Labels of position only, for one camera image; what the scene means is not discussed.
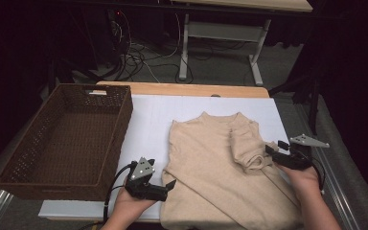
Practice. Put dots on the black floor stand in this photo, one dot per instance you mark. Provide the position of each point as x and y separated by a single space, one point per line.
313 105

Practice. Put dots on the long aluminium rail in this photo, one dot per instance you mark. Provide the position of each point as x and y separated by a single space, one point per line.
329 179

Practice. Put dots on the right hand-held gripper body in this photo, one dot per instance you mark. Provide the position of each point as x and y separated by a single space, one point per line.
295 158

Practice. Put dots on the brown woven basket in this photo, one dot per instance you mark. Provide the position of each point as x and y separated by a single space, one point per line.
76 143

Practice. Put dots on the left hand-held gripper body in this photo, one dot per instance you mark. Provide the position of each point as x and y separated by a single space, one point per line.
142 171

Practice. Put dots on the black computer tower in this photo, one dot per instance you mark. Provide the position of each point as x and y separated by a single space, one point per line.
118 28

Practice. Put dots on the person's right hand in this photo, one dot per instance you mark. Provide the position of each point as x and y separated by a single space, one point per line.
302 179

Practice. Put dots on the person's left hand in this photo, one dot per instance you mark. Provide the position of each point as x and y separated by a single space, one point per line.
131 204

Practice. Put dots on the desk with white metal legs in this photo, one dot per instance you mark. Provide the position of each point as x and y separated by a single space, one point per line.
223 32

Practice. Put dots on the beige knit sweater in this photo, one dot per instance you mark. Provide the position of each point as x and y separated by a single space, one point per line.
211 179

